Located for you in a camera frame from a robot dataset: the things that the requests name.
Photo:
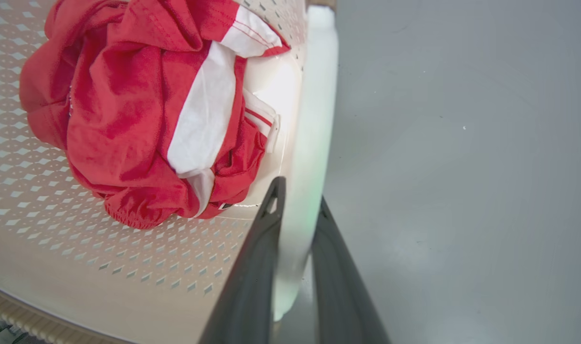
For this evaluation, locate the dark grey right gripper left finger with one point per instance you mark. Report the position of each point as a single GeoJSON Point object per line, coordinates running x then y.
{"type": "Point", "coordinates": [252, 282]}

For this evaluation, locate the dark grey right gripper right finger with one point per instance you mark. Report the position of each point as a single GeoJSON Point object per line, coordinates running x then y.
{"type": "Point", "coordinates": [343, 291]}

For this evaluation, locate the white perforated laundry basket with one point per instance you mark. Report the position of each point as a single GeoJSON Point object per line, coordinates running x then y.
{"type": "Point", "coordinates": [56, 258]}

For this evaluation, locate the red and white garment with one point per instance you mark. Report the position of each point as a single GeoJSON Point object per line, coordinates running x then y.
{"type": "Point", "coordinates": [137, 110]}

